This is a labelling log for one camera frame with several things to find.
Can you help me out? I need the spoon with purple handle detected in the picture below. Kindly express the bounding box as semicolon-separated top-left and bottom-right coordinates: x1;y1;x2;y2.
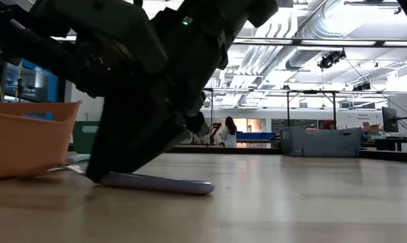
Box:
47;163;215;196

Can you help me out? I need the blue storage crate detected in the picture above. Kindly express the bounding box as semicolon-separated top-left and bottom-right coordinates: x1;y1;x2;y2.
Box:
236;131;277;140

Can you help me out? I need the grey plastic bin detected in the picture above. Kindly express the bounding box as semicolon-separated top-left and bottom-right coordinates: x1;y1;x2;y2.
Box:
279;126;363;158

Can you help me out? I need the spoon with blue handle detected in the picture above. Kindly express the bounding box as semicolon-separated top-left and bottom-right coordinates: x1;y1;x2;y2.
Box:
65;152;92;164

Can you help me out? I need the orange plastic bin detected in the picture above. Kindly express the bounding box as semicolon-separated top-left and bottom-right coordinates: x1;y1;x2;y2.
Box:
0;100;83;181

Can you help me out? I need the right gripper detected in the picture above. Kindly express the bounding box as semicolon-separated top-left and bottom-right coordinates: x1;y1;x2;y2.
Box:
85;23;228;185

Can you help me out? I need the large black spotlight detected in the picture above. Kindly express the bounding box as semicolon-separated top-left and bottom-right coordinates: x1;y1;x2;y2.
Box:
317;49;347;70

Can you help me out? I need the small black spotlight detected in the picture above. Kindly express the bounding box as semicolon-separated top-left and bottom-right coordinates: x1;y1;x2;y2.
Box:
352;81;373;92

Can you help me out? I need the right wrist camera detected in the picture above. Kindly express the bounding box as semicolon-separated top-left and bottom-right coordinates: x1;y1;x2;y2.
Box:
30;0;167;75

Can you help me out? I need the black computer monitor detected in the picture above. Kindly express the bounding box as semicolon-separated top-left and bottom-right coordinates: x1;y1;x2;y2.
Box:
381;106;400;134

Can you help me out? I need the black metal rack frame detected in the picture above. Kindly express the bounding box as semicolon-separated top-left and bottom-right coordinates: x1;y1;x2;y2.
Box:
202;87;215;136
286;89;338;130

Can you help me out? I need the black background table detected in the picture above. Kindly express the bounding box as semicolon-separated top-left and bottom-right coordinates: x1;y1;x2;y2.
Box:
374;137;407;153

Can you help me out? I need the cardboard box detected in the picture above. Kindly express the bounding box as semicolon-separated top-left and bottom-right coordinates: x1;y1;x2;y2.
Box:
362;121;381;134

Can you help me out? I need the teal plastic bin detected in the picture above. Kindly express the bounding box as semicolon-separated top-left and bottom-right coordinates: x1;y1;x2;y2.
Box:
72;120;101;155

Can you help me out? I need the small black background robot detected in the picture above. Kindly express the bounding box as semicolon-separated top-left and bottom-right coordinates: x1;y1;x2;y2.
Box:
208;121;223;146

